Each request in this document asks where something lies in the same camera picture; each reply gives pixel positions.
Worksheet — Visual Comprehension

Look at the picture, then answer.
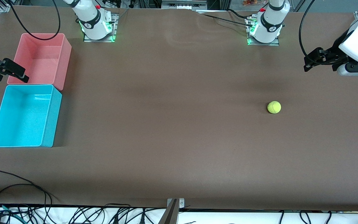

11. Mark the yellow tennis ball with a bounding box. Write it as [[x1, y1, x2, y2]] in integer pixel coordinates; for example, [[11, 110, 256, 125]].
[[267, 101, 281, 114]]

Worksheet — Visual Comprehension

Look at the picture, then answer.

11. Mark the pink plastic bin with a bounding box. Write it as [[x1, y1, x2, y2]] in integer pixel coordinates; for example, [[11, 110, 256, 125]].
[[7, 33, 72, 91]]

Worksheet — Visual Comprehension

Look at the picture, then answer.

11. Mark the blue plastic bin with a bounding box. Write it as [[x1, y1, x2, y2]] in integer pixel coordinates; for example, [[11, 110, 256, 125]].
[[0, 84, 63, 148]]

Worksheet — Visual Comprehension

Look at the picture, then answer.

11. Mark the grey power strip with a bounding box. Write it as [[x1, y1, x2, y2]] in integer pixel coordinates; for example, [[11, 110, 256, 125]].
[[161, 0, 208, 10]]

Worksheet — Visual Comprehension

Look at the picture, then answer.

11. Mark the grey metal mounting plate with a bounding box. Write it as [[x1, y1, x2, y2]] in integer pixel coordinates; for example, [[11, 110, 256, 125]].
[[167, 198, 185, 209]]

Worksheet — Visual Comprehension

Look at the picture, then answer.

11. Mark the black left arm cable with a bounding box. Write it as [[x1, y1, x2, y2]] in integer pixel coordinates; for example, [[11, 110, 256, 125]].
[[299, 0, 318, 66]]

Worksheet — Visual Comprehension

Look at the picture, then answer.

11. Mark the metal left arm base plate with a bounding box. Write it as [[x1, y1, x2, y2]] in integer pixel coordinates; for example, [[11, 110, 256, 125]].
[[247, 16, 280, 46]]

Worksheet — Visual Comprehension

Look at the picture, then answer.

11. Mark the black right arm cable loop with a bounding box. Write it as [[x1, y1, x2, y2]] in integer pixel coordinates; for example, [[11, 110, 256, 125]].
[[10, 0, 61, 40]]

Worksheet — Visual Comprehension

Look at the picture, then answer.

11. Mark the black base cable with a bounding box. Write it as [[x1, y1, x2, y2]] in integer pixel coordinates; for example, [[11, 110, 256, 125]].
[[196, 12, 255, 27]]

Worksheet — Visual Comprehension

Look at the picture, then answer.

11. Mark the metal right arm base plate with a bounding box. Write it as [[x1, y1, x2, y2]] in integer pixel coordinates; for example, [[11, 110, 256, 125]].
[[84, 14, 117, 42]]

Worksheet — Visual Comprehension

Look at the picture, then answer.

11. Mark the arched black table cable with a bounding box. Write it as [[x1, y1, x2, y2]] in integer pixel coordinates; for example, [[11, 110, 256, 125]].
[[0, 184, 48, 215]]

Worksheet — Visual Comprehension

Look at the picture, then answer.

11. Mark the dark metal camera post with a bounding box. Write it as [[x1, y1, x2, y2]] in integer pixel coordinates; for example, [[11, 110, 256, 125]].
[[158, 199, 179, 224]]

